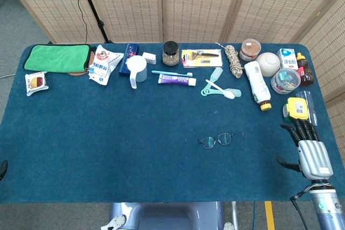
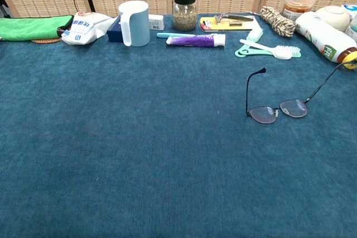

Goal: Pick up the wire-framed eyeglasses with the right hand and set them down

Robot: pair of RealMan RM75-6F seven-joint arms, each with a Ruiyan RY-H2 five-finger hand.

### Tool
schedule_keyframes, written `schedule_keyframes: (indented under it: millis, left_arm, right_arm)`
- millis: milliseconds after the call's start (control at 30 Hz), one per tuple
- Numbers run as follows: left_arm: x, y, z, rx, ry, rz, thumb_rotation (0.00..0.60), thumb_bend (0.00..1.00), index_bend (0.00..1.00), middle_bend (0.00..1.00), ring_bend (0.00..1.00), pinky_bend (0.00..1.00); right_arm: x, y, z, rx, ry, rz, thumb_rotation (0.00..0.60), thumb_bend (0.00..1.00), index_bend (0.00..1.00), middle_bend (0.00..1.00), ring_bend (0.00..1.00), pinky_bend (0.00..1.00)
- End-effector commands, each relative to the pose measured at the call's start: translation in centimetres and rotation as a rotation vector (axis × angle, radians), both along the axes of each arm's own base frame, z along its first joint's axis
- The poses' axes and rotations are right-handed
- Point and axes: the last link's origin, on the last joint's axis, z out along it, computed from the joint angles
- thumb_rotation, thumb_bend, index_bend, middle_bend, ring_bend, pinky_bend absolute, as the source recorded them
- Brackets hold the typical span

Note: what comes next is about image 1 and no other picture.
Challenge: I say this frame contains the teal plastic comb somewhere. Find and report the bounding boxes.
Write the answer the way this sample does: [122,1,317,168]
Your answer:
[200,67,224,96]

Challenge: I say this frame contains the clear tub brown contents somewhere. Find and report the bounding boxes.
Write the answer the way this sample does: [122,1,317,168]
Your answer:
[238,38,262,62]

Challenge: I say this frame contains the clear plastic water bottle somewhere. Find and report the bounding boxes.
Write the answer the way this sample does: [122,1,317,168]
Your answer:
[295,90,319,127]

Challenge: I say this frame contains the purple white toothpaste tube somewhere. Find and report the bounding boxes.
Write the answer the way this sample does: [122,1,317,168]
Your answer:
[157,73,197,87]

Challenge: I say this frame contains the clear round tub of clips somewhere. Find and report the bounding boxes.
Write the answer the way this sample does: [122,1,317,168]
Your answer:
[270,67,302,95]

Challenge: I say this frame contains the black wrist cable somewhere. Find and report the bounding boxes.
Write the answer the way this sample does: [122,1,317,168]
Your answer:
[289,183,315,230]

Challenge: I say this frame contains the beige patterned rope bundle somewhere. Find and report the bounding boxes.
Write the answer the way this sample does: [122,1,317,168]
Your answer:
[215,41,244,79]

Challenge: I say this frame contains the black wire-rim eyeglasses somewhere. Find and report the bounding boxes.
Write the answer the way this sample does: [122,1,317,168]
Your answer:
[197,131,246,150]

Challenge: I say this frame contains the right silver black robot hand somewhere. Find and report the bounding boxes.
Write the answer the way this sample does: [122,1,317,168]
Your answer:
[275,121,334,181]

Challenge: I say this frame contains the white snack packet red yellow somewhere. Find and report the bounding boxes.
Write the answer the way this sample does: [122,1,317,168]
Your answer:
[24,71,50,97]

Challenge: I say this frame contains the yellow lid green box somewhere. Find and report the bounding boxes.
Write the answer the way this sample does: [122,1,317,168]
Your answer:
[282,96,310,122]

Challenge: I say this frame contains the teal plastic brush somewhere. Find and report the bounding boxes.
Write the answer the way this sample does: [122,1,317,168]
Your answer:
[203,86,243,98]

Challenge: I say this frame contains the white bag blue print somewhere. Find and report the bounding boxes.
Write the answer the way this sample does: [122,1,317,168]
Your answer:
[88,44,125,87]

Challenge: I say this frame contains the white plastic spoon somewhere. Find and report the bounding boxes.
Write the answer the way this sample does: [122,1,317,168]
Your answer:
[205,79,236,100]

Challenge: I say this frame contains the light blue toothbrush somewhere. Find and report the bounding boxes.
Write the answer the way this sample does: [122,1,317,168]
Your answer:
[151,69,194,77]

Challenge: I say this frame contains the white metal table leg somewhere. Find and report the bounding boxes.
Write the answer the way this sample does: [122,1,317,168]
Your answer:
[231,201,239,230]

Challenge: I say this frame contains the beige round bowl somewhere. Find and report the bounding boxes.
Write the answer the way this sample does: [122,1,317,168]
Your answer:
[256,52,281,78]

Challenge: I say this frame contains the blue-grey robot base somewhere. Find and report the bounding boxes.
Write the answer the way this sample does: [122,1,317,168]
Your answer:
[101,201,235,230]

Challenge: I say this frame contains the glass jar black lid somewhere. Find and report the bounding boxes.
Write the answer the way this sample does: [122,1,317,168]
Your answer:
[162,40,180,66]

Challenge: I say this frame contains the razor on yellow card pack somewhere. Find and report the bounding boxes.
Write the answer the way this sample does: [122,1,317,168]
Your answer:
[181,48,224,68]

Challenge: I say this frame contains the brown woven rattan coaster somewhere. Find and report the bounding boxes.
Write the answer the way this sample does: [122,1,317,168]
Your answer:
[67,51,97,76]

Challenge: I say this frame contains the small white box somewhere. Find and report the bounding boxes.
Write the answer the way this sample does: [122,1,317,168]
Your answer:
[142,51,157,65]

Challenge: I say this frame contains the white bottle yellow cap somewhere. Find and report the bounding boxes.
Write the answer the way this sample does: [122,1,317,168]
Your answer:
[244,60,273,111]

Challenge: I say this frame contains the black stand pole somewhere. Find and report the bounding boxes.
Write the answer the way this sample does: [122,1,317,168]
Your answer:
[74,0,111,44]

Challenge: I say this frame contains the white blue medicine box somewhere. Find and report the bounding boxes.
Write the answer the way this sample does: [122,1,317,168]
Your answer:
[277,48,299,71]

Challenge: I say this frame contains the thin black hanging cable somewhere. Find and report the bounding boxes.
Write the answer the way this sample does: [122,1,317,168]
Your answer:
[66,0,88,44]

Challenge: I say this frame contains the green microfibre towel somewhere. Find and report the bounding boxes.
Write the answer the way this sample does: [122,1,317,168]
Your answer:
[23,44,92,74]

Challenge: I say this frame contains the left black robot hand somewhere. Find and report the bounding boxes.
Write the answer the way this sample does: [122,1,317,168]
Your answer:
[0,159,9,182]

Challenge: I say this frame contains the dark blue carton box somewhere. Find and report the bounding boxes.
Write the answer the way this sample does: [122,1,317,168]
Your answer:
[118,43,140,77]

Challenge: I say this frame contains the blue felt table mat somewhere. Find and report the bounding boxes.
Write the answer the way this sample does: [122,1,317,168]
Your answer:
[0,43,345,204]

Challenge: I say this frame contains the light blue white handled cup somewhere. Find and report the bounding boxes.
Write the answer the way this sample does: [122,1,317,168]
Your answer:
[126,54,148,89]

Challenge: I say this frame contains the amber honey squeeze bottle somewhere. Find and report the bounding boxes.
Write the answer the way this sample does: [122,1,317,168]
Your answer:
[295,52,315,87]

